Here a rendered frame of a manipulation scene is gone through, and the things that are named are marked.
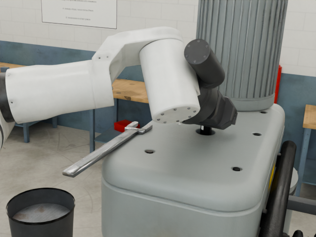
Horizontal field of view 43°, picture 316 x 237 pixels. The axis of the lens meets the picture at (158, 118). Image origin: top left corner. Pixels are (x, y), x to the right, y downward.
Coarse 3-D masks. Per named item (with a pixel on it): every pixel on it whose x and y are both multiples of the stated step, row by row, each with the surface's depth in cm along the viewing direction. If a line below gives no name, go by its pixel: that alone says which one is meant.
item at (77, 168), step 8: (128, 128) 75; (136, 128) 75; (144, 128) 75; (120, 136) 70; (128, 136) 71; (104, 144) 67; (112, 144) 67; (120, 144) 68; (96, 152) 64; (104, 152) 64; (80, 160) 61; (88, 160) 61; (96, 160) 62; (72, 168) 58; (80, 168) 58; (72, 176) 56
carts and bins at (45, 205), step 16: (32, 192) 304; (48, 192) 308; (64, 192) 304; (16, 208) 296; (32, 208) 301; (48, 208) 302; (64, 208) 303; (16, 224) 268; (32, 224) 263; (48, 224) 267; (64, 224) 276
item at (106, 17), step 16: (48, 0) 562; (64, 0) 553; (80, 0) 544; (96, 0) 536; (112, 0) 527; (48, 16) 570; (64, 16) 560; (80, 16) 551; (96, 16) 542; (112, 16) 534
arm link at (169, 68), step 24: (144, 48) 54; (168, 48) 53; (192, 48) 51; (144, 72) 54; (168, 72) 51; (192, 72) 55; (216, 72) 55; (168, 96) 50; (192, 96) 51; (168, 120) 54
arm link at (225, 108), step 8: (216, 96) 63; (224, 96) 70; (208, 104) 61; (216, 104) 66; (224, 104) 69; (232, 104) 69; (200, 112) 61; (208, 112) 63; (216, 112) 66; (224, 112) 69; (232, 112) 69; (184, 120) 62; (192, 120) 63; (200, 120) 64; (208, 120) 67; (216, 120) 67; (224, 120) 69; (232, 120) 69; (224, 128) 70
